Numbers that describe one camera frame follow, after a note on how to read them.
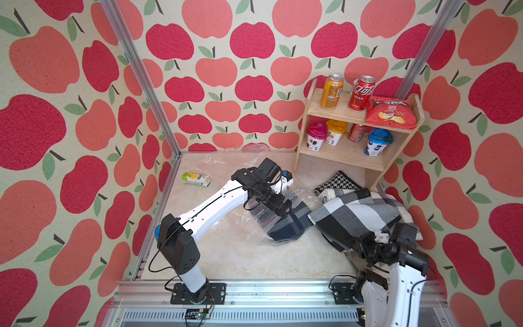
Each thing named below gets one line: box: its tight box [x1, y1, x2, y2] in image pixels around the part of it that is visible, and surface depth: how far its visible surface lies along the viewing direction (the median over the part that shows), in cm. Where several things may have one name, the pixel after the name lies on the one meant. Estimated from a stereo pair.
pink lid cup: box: [306, 121, 329, 152], surface depth 90 cm
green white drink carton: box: [181, 172, 212, 187], surface depth 106 cm
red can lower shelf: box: [347, 123, 366, 143], surface depth 95 cm
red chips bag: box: [365, 95, 417, 130], surface depth 71 cm
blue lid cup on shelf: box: [363, 128, 394, 157], surface depth 87 cm
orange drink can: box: [320, 73, 344, 110], surface depth 73 cm
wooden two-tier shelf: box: [292, 78, 425, 190], surface depth 86 cm
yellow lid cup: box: [325, 119, 348, 147], surface depth 91 cm
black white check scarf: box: [307, 188, 403, 251], surface depth 85 cm
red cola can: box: [347, 74, 377, 111], surface depth 72 cm
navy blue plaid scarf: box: [266, 200, 314, 242], surface depth 91 cm
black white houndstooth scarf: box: [313, 170, 361, 196], surface depth 104 cm
